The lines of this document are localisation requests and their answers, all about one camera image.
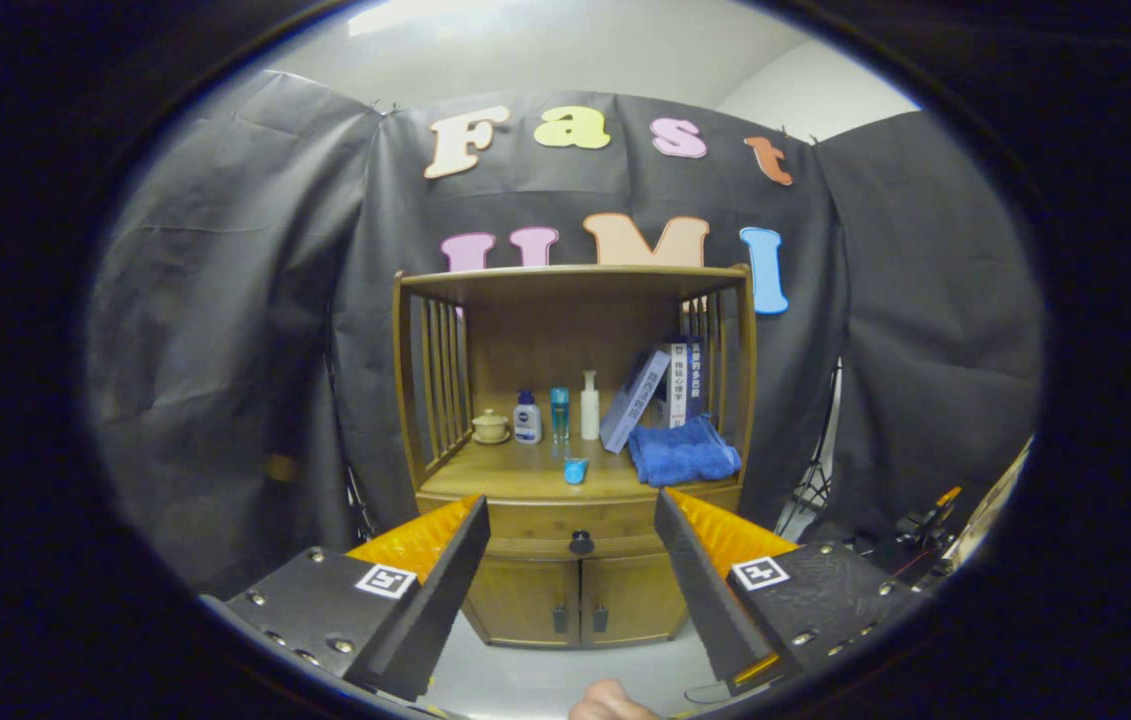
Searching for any black backdrop cloth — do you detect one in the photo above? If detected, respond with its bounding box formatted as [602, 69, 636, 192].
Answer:
[85, 70, 1046, 601]

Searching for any wooden cabinet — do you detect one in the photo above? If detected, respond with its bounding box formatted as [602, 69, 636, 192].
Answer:
[392, 263, 758, 651]

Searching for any white-spined book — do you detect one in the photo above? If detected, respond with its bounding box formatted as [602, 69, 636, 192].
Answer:
[667, 343, 691, 429]

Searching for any white bottle with blue cap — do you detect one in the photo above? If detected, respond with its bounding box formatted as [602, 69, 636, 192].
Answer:
[513, 389, 543, 445]

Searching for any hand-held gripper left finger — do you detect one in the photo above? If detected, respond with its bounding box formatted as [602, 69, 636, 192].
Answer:
[200, 495, 492, 703]

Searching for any wooden countertop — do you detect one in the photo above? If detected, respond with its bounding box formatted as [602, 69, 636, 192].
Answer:
[417, 430, 741, 504]

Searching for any black tripod stand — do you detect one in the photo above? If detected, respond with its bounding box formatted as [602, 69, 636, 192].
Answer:
[775, 360, 844, 541]
[330, 360, 376, 546]

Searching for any lavender book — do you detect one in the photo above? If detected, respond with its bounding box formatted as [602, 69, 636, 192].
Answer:
[600, 350, 671, 454]

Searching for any black device with orange tip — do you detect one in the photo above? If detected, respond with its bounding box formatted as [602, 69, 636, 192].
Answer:
[890, 485, 966, 576]

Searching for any blue towel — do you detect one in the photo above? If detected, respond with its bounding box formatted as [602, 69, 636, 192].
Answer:
[627, 414, 743, 489]

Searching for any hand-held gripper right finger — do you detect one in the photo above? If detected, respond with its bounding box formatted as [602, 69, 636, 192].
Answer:
[653, 488, 926, 698]

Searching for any dark blue book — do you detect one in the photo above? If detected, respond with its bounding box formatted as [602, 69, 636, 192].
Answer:
[687, 340, 708, 421]

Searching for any wooden drawer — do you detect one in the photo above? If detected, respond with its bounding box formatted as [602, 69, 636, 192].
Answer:
[417, 485, 743, 561]

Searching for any wooden cabinet door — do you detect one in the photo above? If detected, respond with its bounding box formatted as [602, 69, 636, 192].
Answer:
[463, 558, 583, 649]
[582, 555, 689, 646]

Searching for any pale wooden board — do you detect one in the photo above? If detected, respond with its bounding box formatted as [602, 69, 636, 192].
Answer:
[955, 435, 1036, 566]

